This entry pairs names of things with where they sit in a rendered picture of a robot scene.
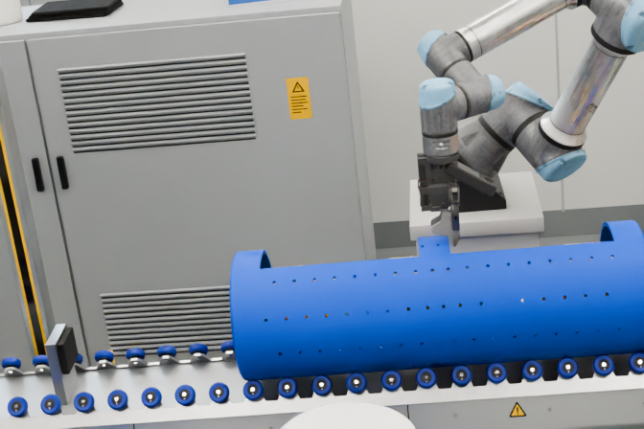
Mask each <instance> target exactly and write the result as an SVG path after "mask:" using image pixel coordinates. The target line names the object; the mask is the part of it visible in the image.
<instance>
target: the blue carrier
mask: <svg viewBox="0 0 644 429"><path fill-rule="evenodd" d="M600 241H604V242H591V243H580V244H567V245H555V246H543V247H531V248H518V249H507V250H494V251H482V252H470V253H458V254H451V253H450V250H449V237H445V236H433V237H418V242H419V254H420V256H419V257H410V258H397V259H385V260H362V261H349V262H338V263H325V264H313V265H301V266H289V267H277V268H271V263H270V259H269V256H268V253H267V251H266V250H254V251H242V252H238V253H236V254H235V256H234V257H233V260H232V264H231V272H230V317H231V329H232V338H233V345H234V351H235V356H236V361H237V365H238V368H239V371H240V374H241V377H242V378H243V379H244V380H246V381H249V380H251V379H255V380H266V379H279V378H284V377H291V378H292V377H306V376H318V375H319V374H325V375H333V374H346V373H372V372H386V371H388V370H395V371H399V370H413V369H421V368H424V367H428V368H440V367H453V366H457V365H465V366H467V365H480V364H492V363H494V362H499V363H507V362H520V361H527V360H532V359H533V360H547V359H561V358H564V357H571V358H574V357H588V356H598V355H601V354H605V355H615V354H628V353H635V352H644V235H643V232H642V230H641V228H640V226H639V225H638V223H637V222H636V221H634V220H624V221H612V222H604V223H603V225H602V229H601V235H600ZM611 257H613V258H611ZM591 259H592V260H591ZM570 260H571V261H570ZM549 261H551V262H549ZM263 268H264V269H263ZM466 268H469V269H466ZM431 271H433V272H431ZM415 272H417V273H415ZM394 274H397V275H394ZM334 279H335V280H334ZM314 280H316V281H314ZM274 283H275V284H274ZM606 293H608V296H606V295H605V294H606ZM585 294H586V297H584V296H585ZM564 296H566V298H565V299H564ZM542 298H545V300H544V301H543V300H542ZM522 299H523V300H524V302H522V301H521V300H522ZM480 303H483V305H480ZM460 304H462V306H459V305H460ZM442 305H444V306H445V307H444V308H442ZM427 306H429V309H426V307H427ZM408 307H409V308H410V310H407V308H408ZM346 312H348V313H349V315H346ZM326 314H328V315H329V316H328V317H326V316H325V315H326ZM306 315H307V316H308V318H306V317H305V316H306ZM285 317H287V320H286V319H285ZM265 319H267V321H265ZM555 332H556V333H555ZM473 338H474V339H473ZM438 341H439V342H438ZM421 342H423V343H421Z"/></svg>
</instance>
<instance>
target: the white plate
mask: <svg viewBox="0 0 644 429"><path fill-rule="evenodd" d="M280 429H415V427H414V425H413V424H412V423H411V421H410V420H409V419H408V418H406V417H405V416H403V415H402V414H400V413H398V412H396V411H394V410H392V409H390V408H387V407H384V406H380V405H377V404H371V403H360V402H347V403H336V404H331V405H326V406H322V407H318V408H315V409H312V410H309V411H307V412H305V413H303V414H301V415H299V416H297V417H295V418H293V419H291V420H290V421H289V422H287V423H286V424H285V425H284V426H283V427H281V428H280Z"/></svg>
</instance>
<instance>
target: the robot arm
mask: <svg viewBox="0 0 644 429"><path fill-rule="evenodd" d="M580 6H587V7H588V8H589V9H590V10H591V11H592V12H593V13H594V14H595V16H596V18H595V20H594V22H593V23H592V25H591V27H590V34H591V36H592V39H591V41H590V43H589V45H588V47H587V48H586V51H585V53H584V55H583V57H582V58H581V60H580V62H579V64H578V66H577V67H576V69H575V71H574V73H573V75H572V77H571V78H570V80H569V82H568V84H567V86H566V87H565V89H564V91H563V93H562V95H561V96H560V98H559V100H558V102H557V104H556V105H555V107H554V106H553V105H552V104H551V103H549V102H548V101H547V100H546V99H544V98H543V97H542V96H541V95H539V94H538V93H537V92H536V91H534V90H533V89H532V88H530V87H529V86H527V85H526V84H524V83H523V82H520V81H517V82H515V83H513V84H512V85H511V86H510V87H509V88H508V89H507V90H505V87H504V84H503V82H502V81H501V79H500V78H499V77H498V76H495V75H484V76H481V74H480V73H479V72H478V71H477V70H476V69H475V67H474V66H473V65H472V64H471V62H472V61H474V60H476V59H478V58H479V57H481V56H484V55H485V54H487V53H489V52H490V51H491V50H493V49H495V48H497V47H499V46H500V45H502V44H504V43H506V42H507V41H509V40H511V39H513V38H514V37H516V36H518V35H520V34H522V33H524V32H526V31H528V30H529V29H531V28H533V27H535V26H536V25H538V24H540V23H541V22H543V21H544V20H546V19H548V18H550V17H551V16H553V15H555V14H557V13H558V12H560V11H563V10H565V9H569V10H574V9H576V8H578V7H580ZM643 51H644V0H510V1H508V2H506V3H505V4H503V5H501V6H499V7H497V8H496V9H494V10H492V11H489V12H488V13H486V14H484V15H482V16H480V17H479V18H477V19H475V20H473V21H472V22H471V23H469V24H467V25H465V26H464V27H462V28H460V29H458V30H456V31H455V32H453V33H451V34H449V35H447V34H446V33H444V32H443V31H441V30H436V31H431V32H429V33H427V34H426V35H425V36H424V37H423V38H422V39H421V40H420V42H419V44H418V48H417V52H418V55H419V56H420V58H421V60H422V61H423V62H424V64H425V66H426V67H427V68H429V69H430V71H431V72H432V73H433V74H434V75H435V77H436V79H427V80H424V81H423V82H422V83H421V84H420V86H419V106H420V116H421V128H422V141H423V152H424V153H417V160H418V172H419V180H418V189H419V195H420V205H421V207H422V212H425V211H431V212H440V214H439V215H438V216H436V217H434V218H432V219H431V221H430V224H431V226H432V227H431V232H432V233H433V234H434V235H438V236H445V237H452V243H453V246H456V245H457V243H458V241H459V239H460V223H459V208H458V206H460V196H459V186H458V184H459V182H460V181H461V182H463V183H465V184H467V185H469V186H471V187H473V188H475V189H476V190H478V191H480V192H482V193H485V194H487V195H488V196H493V195H494V193H495V191H496V182H495V180H494V178H495V177H496V176H497V175H498V173H499V171H500V170H501V168H502V166H503V164H504V162H505V160H506V158H507V156H508V155H509V153H510V152H511V151H512V150H513V149H514V148H515V147H516V148H517V150H518V151H519V152H520V153H521V154H522V156H523V157H524V158H525V159H526V160H527V161H528V163H529V164H530V165H531V166H532V167H533V168H534V170H535V171H536V173H538V174H539V175H540V176H541V177H542V179H543V180H545V181H547V182H557V181H560V180H563V179H565V178H566V177H568V176H569V175H571V174H573V173H574V172H575V171H577V170H578V169H579V168H580V167H581V166H582V165H583V164H584V163H585V161H586V159H587V154H586V151H585V150H584V149H582V146H583V145H584V143H585V141H586V139H587V131H586V127H587V124H588V123H589V121H590V119H591V118H592V116H593V114H594V112H595V111H596V109H597V107H598V106H599V104H600V102H601V100H602V99H603V98H604V96H605V95H606V93H607V91H608V90H609V88H610V85H611V84H612V82H613V80H614V79H615V77H616V75H617V73H618V72H619V70H620V68H621V67H622V65H623V63H624V61H625V60H626V58H627V56H633V55H635V54H637V53H640V52H643ZM479 114H482V115H481V116H480V117H479V118H478V119H477V120H475V121H474V122H472V123H470V124H467V125H465V126H463V127H461V128H459V129H458V123H457V122H458V121H461V120H464V119H467V118H470V117H473V116H476V115H479ZM459 155H460V156H461V157H462V158H463V159H464V160H465V161H466V162H467V163H468V164H469V165H470V166H471V168H470V167H468V166H466V165H464V164H462V163H460V162H458V161H456V160H458V158H459ZM419 184H420V186H419ZM449 214H450V215H449Z"/></svg>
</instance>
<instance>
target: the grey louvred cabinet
mask: <svg viewBox="0 0 644 429"><path fill-rule="evenodd" d="M122 2H124V4H123V5H122V6H121V7H120V8H118V9H117V10H115V11H113V12H112V13H110V14H109V15H107V16H105V17H93V18H80V19H65V20H52V21H37V22H26V19H27V18H29V16H30V15H31V13H32V12H33V11H35V10H37V9H38V8H39V7H41V6H42V5H38V6H28V7H21V10H22V14H23V18H22V20H21V21H19V22H17V23H14V24H10V25H6V26H0V59H1V63H2V68H3V73H4V78H5V83H6V86H7V91H8V96H9V101H10V106H11V113H12V118H13V123H14V128H15V133H16V137H17V142H18V146H19V151H20V156H21V161H22V165H23V170H24V174H25V179H26V184H27V188H28V193H29V197H30V202H31V207H32V212H33V216H34V225H35V229H36V234H37V239H38V243H39V248H40V253H41V257H42V262H43V266H44V271H45V276H46V281H47V285H48V290H49V294H50V299H51V304H52V309H53V313H54V317H55V322H56V325H59V324H66V326H67V327H72V328H73V330H74V334H75V339H76V344H77V349H78V353H79V354H81V355H82V357H83V359H82V363H81V365H82V366H84V367H85V368H89V367H97V365H98V362H97V361H96V360H95V353H96V352H97V351H99V350H113V354H114V360H115V365H127V364H128V361H129V360H128V359H127V357H126V352H127V350H129V349H132V348H138V349H142V350H144V351H145V353H146V355H145V358H144V359H143V360H144V361H146V362H147V363H154V362H159V360H160V358H161V357H159V356H158V355H157V350H158V348H160V347H162V346H172V347H174V348H176V356H175V359H177V360H179V361H180V360H191V357H192V356H191V355H190V354H189V346H190V345H192V344H195V343H201V344H204V345H206V346H207V347H208V353H207V354H206V356H208V357H209V358H220V357H222V356H223V352H222V351H221V350H220V345H221V344H222V343H223V342H225V341H233V338H232V329H231V317H230V272H231V264H232V260H233V257H234V256H235V254H236V253H238V252H242V251H254V250H266V251H267V253H268V256H269V259H270V263H271V268H273V267H284V266H295V265H313V264H325V263H338V262H349V261H362V260H376V259H377V254H376V244H375V235H374V225H373V215H372V205H371V195H370V186H369V176H368V167H367V157H366V147H365V137H364V127H363V118H362V108H361V98H360V89H359V79H358V69H357V50H356V41H355V31H354V21H353V12H352V2H351V0H290V1H282V2H274V3H265V4H258V5H249V6H241V7H234V8H229V3H228V0H122ZM6 357H15V358H18V359H19V360H20V361H21V367H20V368H19V370H20V371H22V372H34V371H35V367H34V365H33V358H32V355H31V350H30V345H29V341H28V336H27V332H26V328H25V323H24V319H23V314H22V310H21V305H20V301H19V297H18V292H17V288H16V283H15V278H14V274H13V270H12V262H11V257H10V253H9V248H8V244H7V240H6V236H5V231H4V226H3V222H2V217H1V214H0V373H4V372H5V369H4V368H3V367H2V365H1V364H2V360H3V359H4V358H6Z"/></svg>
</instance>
